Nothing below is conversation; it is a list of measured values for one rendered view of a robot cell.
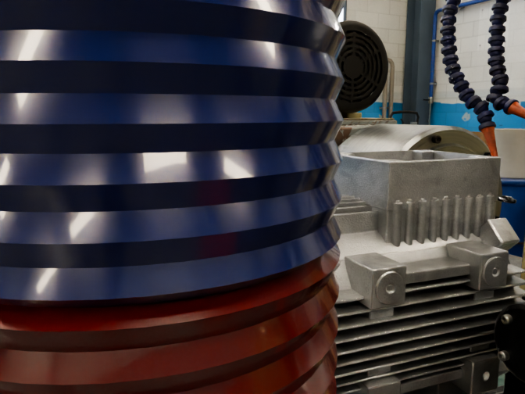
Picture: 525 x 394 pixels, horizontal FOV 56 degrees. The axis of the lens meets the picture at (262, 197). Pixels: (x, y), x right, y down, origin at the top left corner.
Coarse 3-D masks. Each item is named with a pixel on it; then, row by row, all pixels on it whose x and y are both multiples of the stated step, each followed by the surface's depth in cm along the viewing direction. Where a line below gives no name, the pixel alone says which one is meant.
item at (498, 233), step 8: (488, 224) 43; (496, 224) 43; (504, 224) 43; (480, 232) 44; (488, 232) 43; (496, 232) 42; (504, 232) 42; (512, 232) 43; (488, 240) 43; (496, 240) 42; (504, 240) 42; (512, 240) 42; (504, 248) 43; (504, 368) 44
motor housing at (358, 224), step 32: (352, 224) 40; (416, 256) 40; (448, 256) 41; (416, 288) 37; (448, 288) 40; (512, 288) 42; (352, 320) 36; (384, 320) 36; (416, 320) 38; (448, 320) 38; (480, 320) 40; (352, 352) 35; (384, 352) 37; (416, 352) 39; (448, 352) 39; (480, 352) 41; (352, 384) 37; (416, 384) 39
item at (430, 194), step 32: (352, 160) 44; (384, 160) 41; (416, 160) 40; (448, 160) 42; (480, 160) 43; (352, 192) 45; (384, 192) 40; (416, 192) 41; (448, 192) 42; (480, 192) 43; (384, 224) 40; (416, 224) 41; (448, 224) 43; (480, 224) 44
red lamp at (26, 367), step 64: (320, 256) 6; (0, 320) 5; (64, 320) 5; (128, 320) 5; (192, 320) 5; (256, 320) 5; (320, 320) 6; (0, 384) 5; (64, 384) 5; (128, 384) 5; (192, 384) 5; (256, 384) 5; (320, 384) 6
